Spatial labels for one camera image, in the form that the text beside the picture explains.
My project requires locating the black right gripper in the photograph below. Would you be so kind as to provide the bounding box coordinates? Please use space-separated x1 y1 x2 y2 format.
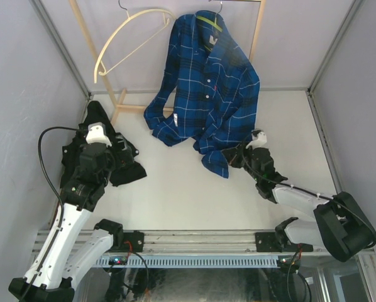
221 140 260 182

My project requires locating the black shirt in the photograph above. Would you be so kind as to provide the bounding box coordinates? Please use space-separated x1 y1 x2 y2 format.
60 101 147 188

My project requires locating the wooden clothes rack frame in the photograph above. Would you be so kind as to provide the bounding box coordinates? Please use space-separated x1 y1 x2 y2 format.
69 1 267 125

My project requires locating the blue plaid shirt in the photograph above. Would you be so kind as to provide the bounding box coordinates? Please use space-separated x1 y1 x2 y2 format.
144 13 260 178

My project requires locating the green plastic hanger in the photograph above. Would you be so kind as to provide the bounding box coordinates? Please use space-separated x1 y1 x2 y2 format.
196 10 223 52

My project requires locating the beige wooden hanger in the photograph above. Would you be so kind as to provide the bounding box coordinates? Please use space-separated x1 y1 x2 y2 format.
92 1 177 84

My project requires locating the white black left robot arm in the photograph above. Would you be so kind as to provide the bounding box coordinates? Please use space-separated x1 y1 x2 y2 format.
8 126 124 301

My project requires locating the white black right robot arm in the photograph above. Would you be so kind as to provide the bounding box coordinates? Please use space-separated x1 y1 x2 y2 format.
223 144 376 262

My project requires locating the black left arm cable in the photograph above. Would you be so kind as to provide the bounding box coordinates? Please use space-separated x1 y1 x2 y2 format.
18 126 88 302

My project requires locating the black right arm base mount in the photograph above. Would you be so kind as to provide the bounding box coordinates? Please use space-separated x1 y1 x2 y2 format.
255 232 314 253

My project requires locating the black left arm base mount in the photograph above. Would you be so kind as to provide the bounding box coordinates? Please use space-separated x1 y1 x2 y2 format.
120 231 145 252

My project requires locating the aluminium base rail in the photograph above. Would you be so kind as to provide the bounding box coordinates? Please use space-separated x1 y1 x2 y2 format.
32 228 374 253

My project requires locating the grey slotted cable duct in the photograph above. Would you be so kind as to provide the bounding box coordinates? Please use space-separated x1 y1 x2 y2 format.
93 255 279 269

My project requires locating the metal clothes rail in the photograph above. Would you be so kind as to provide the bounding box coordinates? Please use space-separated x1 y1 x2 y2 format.
207 0 262 3

